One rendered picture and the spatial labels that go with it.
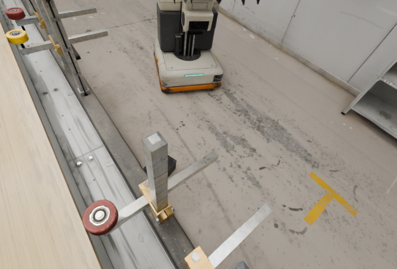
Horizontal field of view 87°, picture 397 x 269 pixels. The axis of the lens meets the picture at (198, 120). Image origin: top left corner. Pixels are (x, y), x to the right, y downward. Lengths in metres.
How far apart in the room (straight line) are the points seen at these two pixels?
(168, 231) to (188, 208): 0.77
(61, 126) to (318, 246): 1.70
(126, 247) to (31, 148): 0.45
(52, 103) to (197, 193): 1.07
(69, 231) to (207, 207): 1.08
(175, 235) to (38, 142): 0.52
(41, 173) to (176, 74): 1.49
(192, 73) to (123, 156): 1.29
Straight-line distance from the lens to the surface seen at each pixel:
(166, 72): 1.99
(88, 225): 0.63
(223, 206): 1.60
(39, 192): 0.72
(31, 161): 0.78
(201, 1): 1.78
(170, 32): 2.13
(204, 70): 2.07
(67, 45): 1.06
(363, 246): 1.98
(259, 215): 0.72
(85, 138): 1.13
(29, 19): 1.60
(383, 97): 3.02
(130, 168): 0.90
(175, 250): 0.79
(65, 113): 1.27
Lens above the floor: 1.49
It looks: 49 degrees down
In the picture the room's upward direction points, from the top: 10 degrees clockwise
